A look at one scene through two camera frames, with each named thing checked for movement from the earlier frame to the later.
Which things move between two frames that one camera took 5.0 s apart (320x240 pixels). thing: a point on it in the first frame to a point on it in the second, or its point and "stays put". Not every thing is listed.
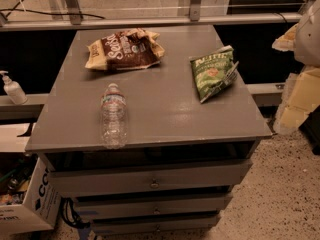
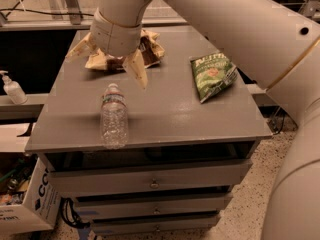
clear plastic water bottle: x=114 y=120 stays put
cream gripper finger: x=286 y=42 to x=134 y=65
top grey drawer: x=150 y=177 stays put
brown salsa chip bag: x=125 y=48 stays put
